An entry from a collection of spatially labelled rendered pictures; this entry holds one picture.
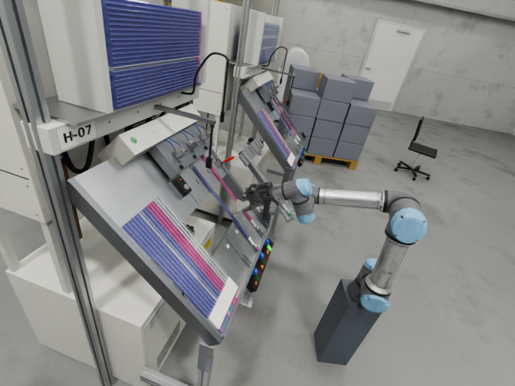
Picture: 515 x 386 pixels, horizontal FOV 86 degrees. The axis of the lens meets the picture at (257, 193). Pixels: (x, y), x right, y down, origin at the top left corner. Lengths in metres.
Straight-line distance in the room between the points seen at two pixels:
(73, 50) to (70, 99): 0.13
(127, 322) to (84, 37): 0.97
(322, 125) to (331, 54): 4.90
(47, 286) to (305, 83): 3.69
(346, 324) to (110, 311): 1.14
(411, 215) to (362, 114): 3.08
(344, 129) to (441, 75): 6.08
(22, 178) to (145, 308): 0.64
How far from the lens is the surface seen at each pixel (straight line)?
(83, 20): 0.85
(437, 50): 9.65
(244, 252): 1.30
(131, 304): 1.31
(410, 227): 1.13
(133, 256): 0.95
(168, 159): 1.10
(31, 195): 1.09
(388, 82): 9.24
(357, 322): 1.67
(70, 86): 0.94
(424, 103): 9.89
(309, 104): 3.88
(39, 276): 1.51
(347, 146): 4.22
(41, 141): 0.85
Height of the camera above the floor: 1.68
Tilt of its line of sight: 32 degrees down
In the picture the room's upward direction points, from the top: 11 degrees clockwise
